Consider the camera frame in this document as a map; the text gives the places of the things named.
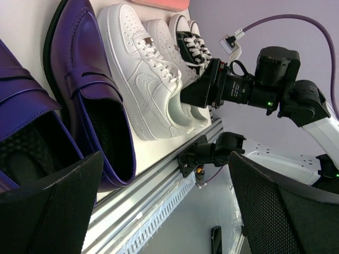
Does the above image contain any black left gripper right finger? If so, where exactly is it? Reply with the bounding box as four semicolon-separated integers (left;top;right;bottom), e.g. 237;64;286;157
228;152;338;253

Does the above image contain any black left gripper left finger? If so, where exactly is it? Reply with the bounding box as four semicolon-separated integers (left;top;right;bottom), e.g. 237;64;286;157
1;152;103;253

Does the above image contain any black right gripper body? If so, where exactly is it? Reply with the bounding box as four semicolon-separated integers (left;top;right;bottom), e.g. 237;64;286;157
180;58;254;108

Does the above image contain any black canvas sneaker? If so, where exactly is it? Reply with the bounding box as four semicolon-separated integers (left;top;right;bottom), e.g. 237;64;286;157
169;14;208;75
188;20;212;65

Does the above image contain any white sneaker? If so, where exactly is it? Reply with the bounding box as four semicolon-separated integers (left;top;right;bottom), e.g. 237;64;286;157
143;19;208;130
97;3;193;141

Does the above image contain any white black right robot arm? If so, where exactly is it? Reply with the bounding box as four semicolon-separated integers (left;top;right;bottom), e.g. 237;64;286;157
181;47;338;179

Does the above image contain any purple loafer left shoe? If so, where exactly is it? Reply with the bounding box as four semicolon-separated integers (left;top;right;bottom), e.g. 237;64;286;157
1;43;83;192

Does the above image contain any purple loafer shoe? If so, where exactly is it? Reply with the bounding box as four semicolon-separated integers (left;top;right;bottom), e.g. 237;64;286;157
1;43;83;192
43;1;136;192

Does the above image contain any pink shoe shelf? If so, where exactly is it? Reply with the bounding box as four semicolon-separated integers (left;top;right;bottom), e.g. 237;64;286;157
131;0;190;12

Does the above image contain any purple loafer right shoe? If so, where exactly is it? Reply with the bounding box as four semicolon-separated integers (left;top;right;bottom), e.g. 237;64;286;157
43;1;136;192

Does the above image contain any black phone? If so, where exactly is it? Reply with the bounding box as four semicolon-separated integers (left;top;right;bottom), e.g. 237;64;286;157
211;225;222;254

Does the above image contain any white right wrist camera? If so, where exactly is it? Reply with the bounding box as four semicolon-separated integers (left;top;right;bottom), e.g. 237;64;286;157
219;29;245;63

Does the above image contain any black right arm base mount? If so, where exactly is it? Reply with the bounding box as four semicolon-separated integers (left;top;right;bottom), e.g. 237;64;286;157
177;132;246;178

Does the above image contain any aluminium rail frame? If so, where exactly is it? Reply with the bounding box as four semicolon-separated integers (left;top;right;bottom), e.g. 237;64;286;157
84;117;226;254

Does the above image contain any white slotted cable duct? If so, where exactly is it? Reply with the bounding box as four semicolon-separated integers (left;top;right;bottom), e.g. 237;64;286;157
113;174;202;254

